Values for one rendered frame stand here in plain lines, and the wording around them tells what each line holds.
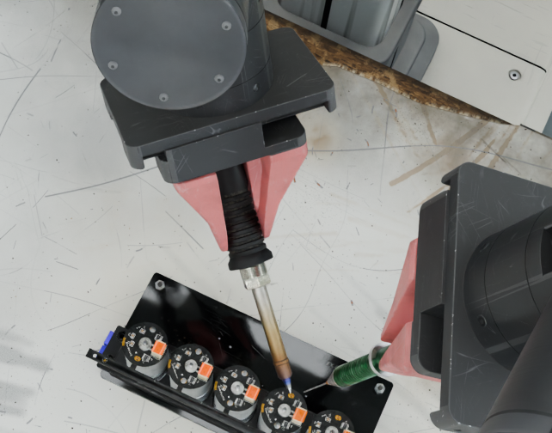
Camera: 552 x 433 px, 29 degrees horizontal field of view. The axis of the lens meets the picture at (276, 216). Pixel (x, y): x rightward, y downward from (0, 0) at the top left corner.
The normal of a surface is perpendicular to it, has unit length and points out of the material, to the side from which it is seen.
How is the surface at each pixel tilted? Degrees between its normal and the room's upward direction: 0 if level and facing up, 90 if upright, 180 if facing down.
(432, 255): 69
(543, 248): 21
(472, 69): 0
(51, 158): 0
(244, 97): 61
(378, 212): 0
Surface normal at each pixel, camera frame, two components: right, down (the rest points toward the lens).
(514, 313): -0.82, 0.29
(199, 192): 0.35, 0.82
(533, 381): -0.61, -0.71
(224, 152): 0.33, 0.59
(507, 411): -0.73, -0.66
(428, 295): -0.90, -0.25
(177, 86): 0.00, 0.65
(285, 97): -0.11, -0.76
